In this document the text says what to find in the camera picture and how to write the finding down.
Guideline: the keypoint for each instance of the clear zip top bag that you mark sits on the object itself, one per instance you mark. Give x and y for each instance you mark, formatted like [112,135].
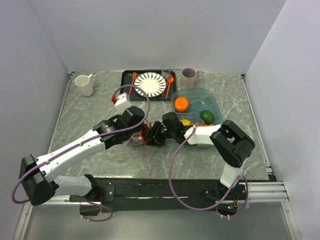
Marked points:
[138,138]

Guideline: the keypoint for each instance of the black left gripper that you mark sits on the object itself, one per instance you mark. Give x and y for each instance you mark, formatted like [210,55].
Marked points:
[139,128]

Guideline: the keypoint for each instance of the orange plastic fork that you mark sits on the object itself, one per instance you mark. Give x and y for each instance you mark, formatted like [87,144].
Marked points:
[134,76]

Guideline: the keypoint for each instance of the orange fruit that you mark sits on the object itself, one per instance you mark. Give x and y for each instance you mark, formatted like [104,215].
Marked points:
[181,104]

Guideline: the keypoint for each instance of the white black striped plate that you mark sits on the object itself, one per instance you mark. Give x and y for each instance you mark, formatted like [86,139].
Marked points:
[153,84]

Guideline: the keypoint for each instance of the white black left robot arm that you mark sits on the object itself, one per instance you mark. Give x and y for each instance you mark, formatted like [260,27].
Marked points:
[42,177]

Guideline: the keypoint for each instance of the teal transparent plastic container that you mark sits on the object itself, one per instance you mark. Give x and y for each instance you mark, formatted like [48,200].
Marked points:
[199,99]

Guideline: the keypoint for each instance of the yellow lumpy food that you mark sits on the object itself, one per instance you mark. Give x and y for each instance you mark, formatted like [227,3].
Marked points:
[185,122]

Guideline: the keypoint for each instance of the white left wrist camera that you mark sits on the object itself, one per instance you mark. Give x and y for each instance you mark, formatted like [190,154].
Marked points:
[122,102]

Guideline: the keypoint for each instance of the orange pumpkin toy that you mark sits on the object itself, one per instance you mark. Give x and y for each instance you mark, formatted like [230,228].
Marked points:
[205,125]

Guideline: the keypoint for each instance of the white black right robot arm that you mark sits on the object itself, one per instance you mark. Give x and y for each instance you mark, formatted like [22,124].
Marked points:
[232,143]

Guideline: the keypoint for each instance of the white mug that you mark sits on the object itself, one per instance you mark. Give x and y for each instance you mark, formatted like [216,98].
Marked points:
[84,84]

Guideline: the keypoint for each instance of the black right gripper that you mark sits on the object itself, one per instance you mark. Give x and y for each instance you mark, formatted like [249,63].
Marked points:
[154,136]

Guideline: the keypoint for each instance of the green lime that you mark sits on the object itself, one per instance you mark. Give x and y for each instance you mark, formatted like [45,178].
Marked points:
[207,117]

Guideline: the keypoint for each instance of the beige mug purple inside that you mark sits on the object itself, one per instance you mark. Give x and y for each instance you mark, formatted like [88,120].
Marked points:
[188,78]

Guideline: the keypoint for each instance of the clear drinking glass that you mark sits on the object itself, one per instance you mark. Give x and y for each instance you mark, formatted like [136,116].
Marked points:
[165,71]

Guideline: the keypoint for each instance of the orange plastic spoon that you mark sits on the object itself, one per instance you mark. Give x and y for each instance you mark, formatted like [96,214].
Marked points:
[170,80]

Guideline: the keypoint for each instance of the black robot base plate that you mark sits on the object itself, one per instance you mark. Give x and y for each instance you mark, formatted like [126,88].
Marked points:
[134,194]

